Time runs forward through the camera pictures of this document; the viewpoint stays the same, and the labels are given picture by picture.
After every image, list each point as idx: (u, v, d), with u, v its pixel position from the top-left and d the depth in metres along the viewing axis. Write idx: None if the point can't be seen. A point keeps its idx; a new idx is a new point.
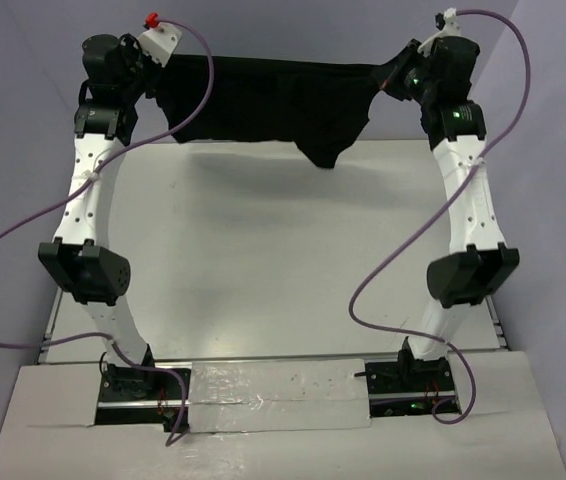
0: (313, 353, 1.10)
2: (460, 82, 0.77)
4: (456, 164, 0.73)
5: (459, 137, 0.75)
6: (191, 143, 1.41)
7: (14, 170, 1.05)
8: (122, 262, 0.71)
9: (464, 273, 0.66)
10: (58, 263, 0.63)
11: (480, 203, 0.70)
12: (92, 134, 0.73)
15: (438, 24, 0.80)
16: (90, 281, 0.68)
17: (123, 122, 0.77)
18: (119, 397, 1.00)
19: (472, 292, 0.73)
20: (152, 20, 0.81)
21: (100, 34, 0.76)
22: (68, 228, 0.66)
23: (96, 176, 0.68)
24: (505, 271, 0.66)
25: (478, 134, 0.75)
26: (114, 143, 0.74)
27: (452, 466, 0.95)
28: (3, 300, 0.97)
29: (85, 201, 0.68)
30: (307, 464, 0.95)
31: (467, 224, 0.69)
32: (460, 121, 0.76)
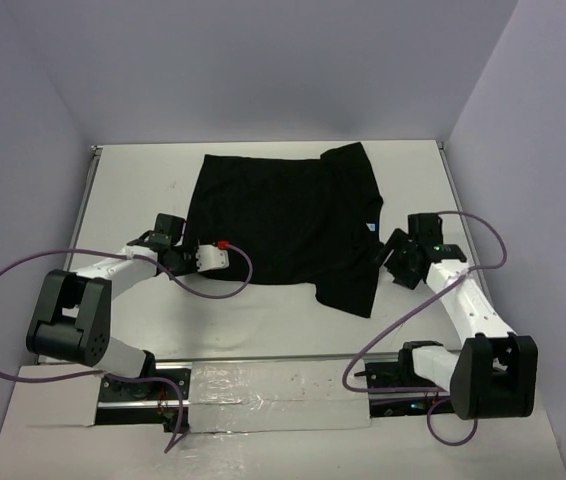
0: (313, 353, 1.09)
2: (433, 235, 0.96)
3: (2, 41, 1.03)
4: (445, 276, 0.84)
5: (441, 260, 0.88)
6: (189, 145, 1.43)
7: (20, 172, 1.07)
8: (106, 333, 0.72)
9: (481, 364, 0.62)
10: (57, 287, 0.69)
11: (478, 300, 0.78)
12: (139, 247, 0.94)
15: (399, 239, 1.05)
16: (68, 330, 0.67)
17: (164, 256, 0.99)
18: (119, 397, 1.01)
19: (508, 407, 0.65)
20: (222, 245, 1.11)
21: (168, 215, 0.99)
22: (91, 270, 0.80)
23: (131, 255, 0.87)
24: (529, 365, 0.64)
25: (460, 258, 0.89)
26: (150, 254, 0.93)
27: (454, 467, 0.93)
28: (6, 301, 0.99)
29: (114, 264, 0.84)
30: (307, 464, 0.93)
31: (471, 318, 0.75)
32: (441, 251, 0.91)
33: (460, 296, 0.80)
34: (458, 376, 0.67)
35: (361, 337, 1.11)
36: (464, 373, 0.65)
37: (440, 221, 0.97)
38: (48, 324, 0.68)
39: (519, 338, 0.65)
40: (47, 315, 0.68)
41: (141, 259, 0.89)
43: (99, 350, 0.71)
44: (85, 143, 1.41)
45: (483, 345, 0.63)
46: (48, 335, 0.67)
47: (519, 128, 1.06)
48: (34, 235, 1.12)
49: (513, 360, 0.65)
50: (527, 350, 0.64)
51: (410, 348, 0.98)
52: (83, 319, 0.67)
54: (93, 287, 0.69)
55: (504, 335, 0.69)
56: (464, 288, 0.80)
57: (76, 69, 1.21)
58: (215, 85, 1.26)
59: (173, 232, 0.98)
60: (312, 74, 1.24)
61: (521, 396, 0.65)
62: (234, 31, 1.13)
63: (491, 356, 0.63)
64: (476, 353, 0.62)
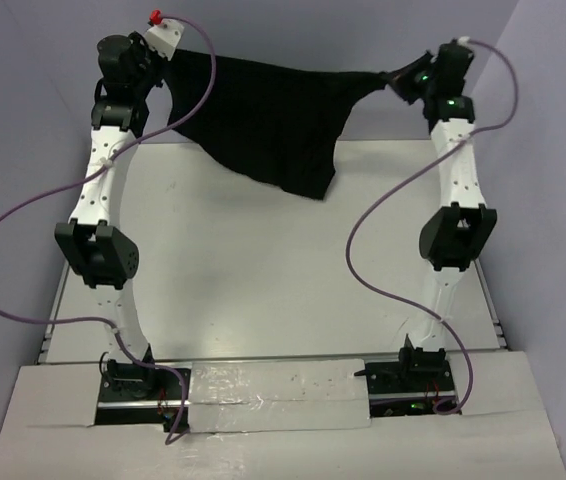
0: (313, 352, 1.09)
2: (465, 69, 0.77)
3: (2, 40, 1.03)
4: (446, 139, 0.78)
5: (451, 120, 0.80)
6: (188, 145, 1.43)
7: (19, 172, 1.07)
8: (131, 245, 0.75)
9: (447, 227, 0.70)
10: (73, 241, 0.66)
11: (465, 170, 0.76)
12: (109, 127, 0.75)
15: (430, 107, 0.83)
16: (99, 257, 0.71)
17: (137, 118, 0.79)
18: (118, 397, 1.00)
19: (459, 254, 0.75)
20: (155, 17, 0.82)
21: (113, 35, 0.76)
22: (85, 210, 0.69)
23: (110, 163, 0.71)
24: (486, 231, 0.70)
25: (468, 119, 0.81)
26: (128, 136, 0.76)
27: (454, 466, 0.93)
28: (5, 300, 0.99)
29: (99, 185, 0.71)
30: (306, 463, 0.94)
31: (454, 187, 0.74)
32: (455, 106, 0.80)
33: (452, 162, 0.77)
34: (428, 225, 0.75)
35: (362, 339, 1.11)
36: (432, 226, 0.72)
37: (473, 57, 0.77)
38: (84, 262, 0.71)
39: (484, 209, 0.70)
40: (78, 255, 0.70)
41: (121, 156, 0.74)
43: (132, 262, 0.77)
44: (84, 142, 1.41)
45: (453, 212, 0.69)
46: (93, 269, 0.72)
47: (519, 128, 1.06)
48: (34, 234, 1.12)
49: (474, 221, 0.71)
50: (488, 219, 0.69)
51: (410, 346, 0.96)
52: (113, 258, 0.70)
54: (103, 235, 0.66)
55: (477, 205, 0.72)
56: (460, 155, 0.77)
57: (75, 68, 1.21)
58: None
59: (126, 68, 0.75)
60: None
61: (472, 250, 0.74)
62: None
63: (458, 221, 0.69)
64: (446, 216, 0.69)
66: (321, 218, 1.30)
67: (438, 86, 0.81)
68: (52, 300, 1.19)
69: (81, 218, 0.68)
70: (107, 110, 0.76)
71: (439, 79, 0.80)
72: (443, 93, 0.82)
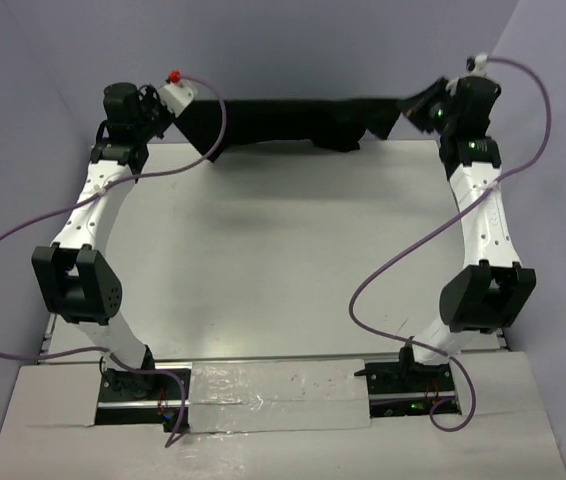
0: (314, 352, 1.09)
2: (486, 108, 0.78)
3: (3, 39, 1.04)
4: (470, 185, 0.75)
5: (474, 162, 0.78)
6: (188, 146, 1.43)
7: (20, 171, 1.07)
8: (115, 282, 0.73)
9: (477, 288, 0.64)
10: (50, 265, 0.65)
11: (494, 222, 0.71)
12: (105, 162, 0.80)
15: (451, 149, 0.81)
16: (82, 293, 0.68)
17: (135, 158, 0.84)
18: (119, 396, 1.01)
19: (488, 320, 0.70)
20: (174, 77, 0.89)
21: (122, 83, 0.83)
22: (71, 235, 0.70)
23: (103, 192, 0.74)
24: (521, 294, 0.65)
25: (492, 163, 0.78)
26: (126, 171, 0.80)
27: (454, 466, 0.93)
28: (6, 300, 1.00)
29: (89, 213, 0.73)
30: (306, 463, 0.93)
31: (480, 241, 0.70)
32: (477, 149, 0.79)
33: (479, 215, 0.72)
34: (452, 288, 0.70)
35: (361, 339, 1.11)
36: (458, 290, 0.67)
37: (499, 94, 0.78)
38: (60, 295, 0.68)
39: (518, 268, 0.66)
40: (56, 287, 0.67)
41: (115, 188, 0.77)
43: (115, 300, 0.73)
44: (85, 142, 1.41)
45: (481, 273, 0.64)
46: (66, 305, 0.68)
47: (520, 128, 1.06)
48: (35, 235, 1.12)
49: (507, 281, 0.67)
50: (525, 280, 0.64)
51: (410, 347, 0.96)
52: (92, 290, 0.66)
54: (85, 258, 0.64)
55: (509, 264, 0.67)
56: (484, 205, 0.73)
57: (77, 67, 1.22)
58: (216, 85, 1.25)
59: (130, 112, 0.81)
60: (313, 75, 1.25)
61: (506, 314, 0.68)
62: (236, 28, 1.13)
63: (488, 283, 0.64)
64: (473, 278, 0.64)
66: (321, 218, 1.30)
67: (459, 126, 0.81)
68: None
69: (65, 243, 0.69)
70: (108, 148, 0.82)
71: (461, 116, 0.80)
72: (463, 136, 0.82)
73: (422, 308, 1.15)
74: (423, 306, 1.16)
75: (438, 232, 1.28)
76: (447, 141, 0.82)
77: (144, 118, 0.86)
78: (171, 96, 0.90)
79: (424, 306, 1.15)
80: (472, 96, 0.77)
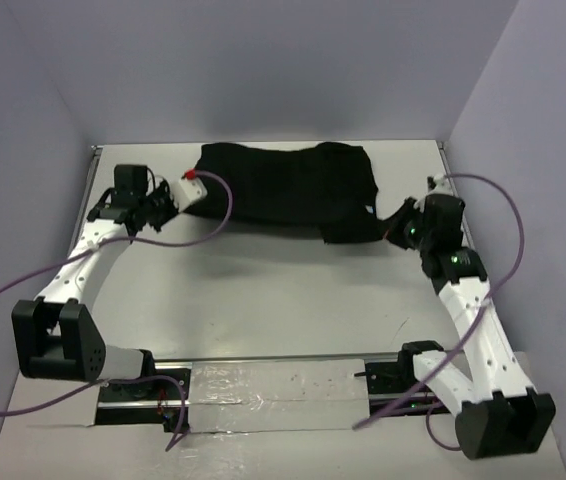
0: (314, 352, 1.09)
2: (455, 221, 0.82)
3: (3, 36, 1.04)
4: (463, 305, 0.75)
5: (460, 277, 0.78)
6: (188, 146, 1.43)
7: (21, 169, 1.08)
8: (98, 343, 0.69)
9: (499, 427, 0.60)
10: (31, 322, 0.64)
11: (497, 347, 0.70)
12: (101, 220, 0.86)
15: (434, 267, 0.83)
16: (61, 355, 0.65)
17: (133, 220, 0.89)
18: (118, 396, 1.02)
19: (509, 448, 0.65)
20: (190, 174, 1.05)
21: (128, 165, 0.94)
22: (57, 288, 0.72)
23: (95, 246, 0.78)
24: (543, 422, 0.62)
25: (479, 275, 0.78)
26: (120, 229, 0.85)
27: (454, 466, 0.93)
28: (7, 299, 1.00)
29: (80, 266, 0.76)
30: (307, 463, 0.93)
31: (489, 368, 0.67)
32: (459, 263, 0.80)
33: (479, 338, 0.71)
34: (469, 420, 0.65)
35: (361, 339, 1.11)
36: (478, 425, 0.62)
37: (464, 206, 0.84)
38: (37, 356, 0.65)
39: (536, 398, 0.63)
40: (34, 345, 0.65)
41: (108, 246, 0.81)
43: (95, 364, 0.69)
44: (85, 143, 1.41)
45: (501, 408, 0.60)
46: (41, 366, 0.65)
47: (519, 127, 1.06)
48: (35, 235, 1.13)
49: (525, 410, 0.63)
50: (544, 407, 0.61)
51: (412, 352, 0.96)
52: (71, 350, 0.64)
54: (68, 314, 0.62)
55: (524, 393, 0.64)
56: (482, 327, 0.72)
57: (76, 67, 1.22)
58: (216, 86, 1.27)
59: (136, 185, 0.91)
60: (312, 74, 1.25)
61: (529, 442, 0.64)
62: (236, 27, 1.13)
63: (509, 418, 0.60)
64: (494, 415, 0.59)
66: None
67: (436, 243, 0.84)
68: None
69: (51, 296, 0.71)
70: (106, 208, 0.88)
71: (436, 234, 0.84)
72: (444, 251, 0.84)
73: (421, 308, 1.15)
74: (422, 307, 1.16)
75: None
76: (429, 264, 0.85)
77: (149, 202, 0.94)
78: (181, 190, 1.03)
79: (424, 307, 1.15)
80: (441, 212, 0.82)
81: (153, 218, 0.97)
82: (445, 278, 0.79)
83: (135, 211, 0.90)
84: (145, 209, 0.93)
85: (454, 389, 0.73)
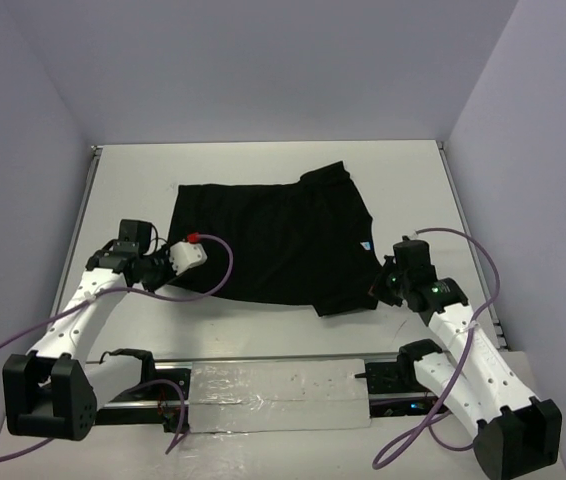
0: (314, 352, 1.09)
2: (423, 258, 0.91)
3: (2, 37, 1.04)
4: (453, 331, 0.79)
5: (445, 305, 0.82)
6: (187, 147, 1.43)
7: (21, 170, 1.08)
8: (90, 398, 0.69)
9: (513, 443, 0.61)
10: (23, 377, 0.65)
11: (493, 363, 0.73)
12: (100, 269, 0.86)
15: (419, 301, 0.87)
16: (50, 411, 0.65)
17: (132, 270, 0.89)
18: (118, 397, 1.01)
19: (531, 464, 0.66)
20: (192, 237, 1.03)
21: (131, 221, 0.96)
22: (52, 341, 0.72)
23: (92, 297, 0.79)
24: (553, 429, 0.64)
25: (462, 300, 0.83)
26: (118, 278, 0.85)
27: (454, 466, 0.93)
28: (7, 300, 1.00)
29: (75, 319, 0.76)
30: (307, 463, 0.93)
31: (490, 385, 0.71)
32: (441, 292, 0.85)
33: (474, 357, 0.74)
34: (485, 445, 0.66)
35: (361, 338, 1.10)
36: (495, 450, 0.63)
37: (428, 244, 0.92)
38: (26, 411, 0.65)
39: (539, 404, 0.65)
40: (23, 402, 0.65)
41: (105, 295, 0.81)
43: (86, 420, 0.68)
44: (85, 143, 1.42)
45: (513, 422, 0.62)
46: (30, 422, 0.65)
47: (519, 127, 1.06)
48: (35, 236, 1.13)
49: (535, 421, 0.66)
50: (550, 413, 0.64)
51: (412, 357, 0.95)
52: (61, 407, 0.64)
54: (60, 371, 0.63)
55: (528, 401, 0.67)
56: (474, 346, 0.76)
57: (76, 67, 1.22)
58: (216, 85, 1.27)
59: (141, 240, 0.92)
60: (311, 74, 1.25)
61: (547, 453, 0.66)
62: (235, 28, 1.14)
63: (522, 431, 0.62)
64: (507, 433, 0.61)
66: None
67: (414, 281, 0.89)
68: (51, 302, 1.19)
69: (44, 351, 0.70)
70: (105, 257, 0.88)
71: (410, 271, 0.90)
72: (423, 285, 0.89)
73: None
74: None
75: (438, 232, 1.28)
76: (412, 298, 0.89)
77: (148, 260, 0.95)
78: (181, 253, 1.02)
79: None
80: (410, 251, 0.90)
81: (150, 275, 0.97)
82: (432, 308, 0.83)
83: (135, 258, 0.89)
84: (144, 264, 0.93)
85: (465, 405, 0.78)
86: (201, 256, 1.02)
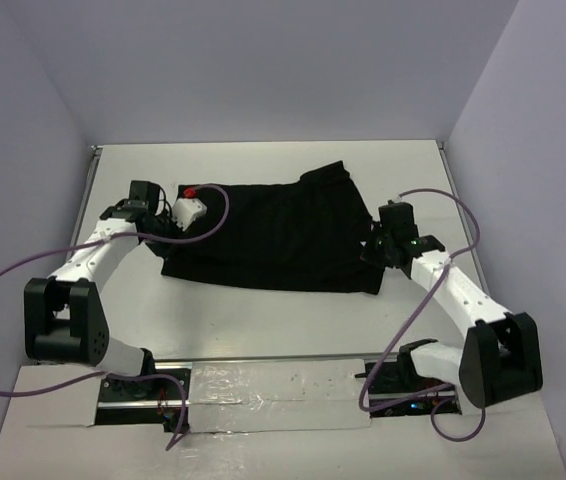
0: (314, 353, 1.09)
2: (406, 221, 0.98)
3: (1, 38, 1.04)
4: (431, 270, 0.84)
5: (423, 254, 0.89)
6: (187, 146, 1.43)
7: (21, 170, 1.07)
8: (103, 327, 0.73)
9: (490, 351, 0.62)
10: (42, 298, 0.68)
11: (468, 289, 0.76)
12: (113, 219, 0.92)
15: (402, 255, 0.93)
16: (66, 335, 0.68)
17: (142, 222, 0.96)
18: (118, 397, 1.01)
19: (517, 386, 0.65)
20: (190, 193, 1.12)
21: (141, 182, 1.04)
22: (70, 269, 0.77)
23: (107, 238, 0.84)
24: (530, 340, 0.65)
25: (439, 248, 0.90)
26: (129, 226, 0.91)
27: (454, 466, 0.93)
28: (7, 300, 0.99)
29: (92, 254, 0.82)
30: (306, 463, 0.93)
31: (465, 306, 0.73)
32: (419, 244, 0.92)
33: (449, 286, 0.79)
34: (468, 367, 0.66)
35: (360, 337, 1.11)
36: (475, 364, 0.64)
37: (411, 207, 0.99)
38: (43, 335, 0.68)
39: (515, 316, 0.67)
40: (41, 324, 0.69)
41: (118, 238, 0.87)
43: (99, 346, 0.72)
44: (85, 143, 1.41)
45: (488, 331, 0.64)
46: (46, 344, 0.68)
47: (519, 127, 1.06)
48: (35, 235, 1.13)
49: (514, 335, 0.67)
50: (525, 324, 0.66)
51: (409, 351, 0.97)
52: (77, 326, 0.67)
54: (78, 292, 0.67)
55: (503, 316, 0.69)
56: (451, 277, 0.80)
57: (76, 68, 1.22)
58: (216, 85, 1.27)
59: (149, 198, 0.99)
60: (312, 74, 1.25)
61: (530, 373, 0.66)
62: (236, 29, 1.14)
63: (497, 341, 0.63)
64: (484, 338, 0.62)
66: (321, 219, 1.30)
67: (397, 238, 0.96)
68: None
69: (62, 276, 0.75)
70: (118, 210, 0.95)
71: (393, 229, 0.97)
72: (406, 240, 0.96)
73: (421, 309, 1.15)
74: (423, 308, 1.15)
75: (437, 231, 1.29)
76: (395, 251, 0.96)
77: (157, 220, 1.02)
78: (182, 207, 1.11)
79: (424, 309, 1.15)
80: (389, 210, 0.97)
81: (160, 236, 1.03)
82: (411, 257, 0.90)
83: (145, 214, 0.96)
84: (153, 220, 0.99)
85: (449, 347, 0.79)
86: (201, 207, 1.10)
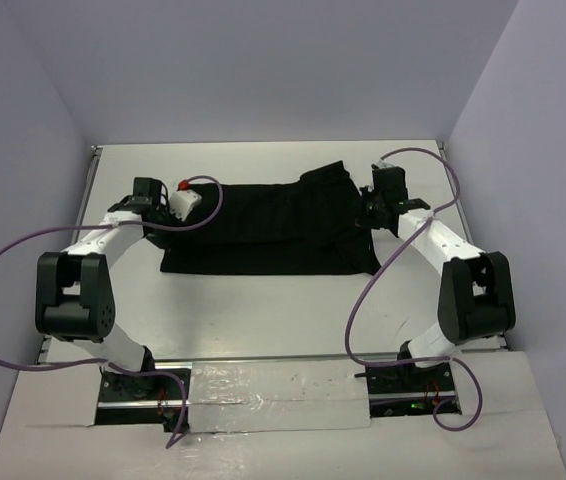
0: (314, 352, 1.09)
2: (396, 186, 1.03)
3: (1, 38, 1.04)
4: (414, 223, 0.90)
5: (408, 212, 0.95)
6: (188, 146, 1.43)
7: (21, 170, 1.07)
8: (110, 303, 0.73)
9: (459, 279, 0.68)
10: (54, 270, 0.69)
11: (447, 234, 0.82)
12: (121, 211, 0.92)
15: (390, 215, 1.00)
16: (75, 307, 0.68)
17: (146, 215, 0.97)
18: (118, 396, 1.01)
19: (493, 321, 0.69)
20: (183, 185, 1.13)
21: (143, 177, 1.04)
22: (80, 245, 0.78)
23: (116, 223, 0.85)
24: (502, 275, 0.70)
25: (424, 207, 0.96)
26: (136, 219, 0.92)
27: (453, 466, 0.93)
28: (7, 299, 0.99)
29: (102, 235, 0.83)
30: (306, 463, 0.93)
31: (444, 248, 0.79)
32: (405, 205, 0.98)
33: (431, 234, 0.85)
34: (444, 303, 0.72)
35: (359, 336, 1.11)
36: (448, 295, 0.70)
37: (404, 171, 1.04)
38: (53, 307, 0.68)
39: (489, 255, 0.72)
40: (51, 296, 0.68)
41: (125, 225, 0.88)
43: (107, 320, 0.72)
44: (85, 143, 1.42)
45: (461, 264, 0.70)
46: (55, 315, 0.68)
47: (519, 126, 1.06)
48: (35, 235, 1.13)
49: (488, 273, 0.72)
50: (496, 260, 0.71)
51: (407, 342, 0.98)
52: (89, 296, 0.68)
54: (91, 263, 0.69)
55: (478, 255, 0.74)
56: (432, 227, 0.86)
57: (76, 67, 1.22)
58: (217, 86, 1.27)
59: (152, 193, 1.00)
60: (312, 75, 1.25)
61: (503, 306, 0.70)
62: (236, 31, 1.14)
63: (467, 271, 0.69)
64: (454, 268, 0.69)
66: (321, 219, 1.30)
67: (386, 200, 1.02)
68: None
69: (74, 251, 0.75)
70: (124, 204, 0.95)
71: (384, 193, 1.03)
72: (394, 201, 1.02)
73: (422, 309, 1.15)
74: (422, 308, 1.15)
75: None
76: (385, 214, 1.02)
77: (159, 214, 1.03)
78: (178, 200, 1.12)
79: (422, 309, 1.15)
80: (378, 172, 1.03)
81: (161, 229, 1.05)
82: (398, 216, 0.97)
83: (149, 210, 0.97)
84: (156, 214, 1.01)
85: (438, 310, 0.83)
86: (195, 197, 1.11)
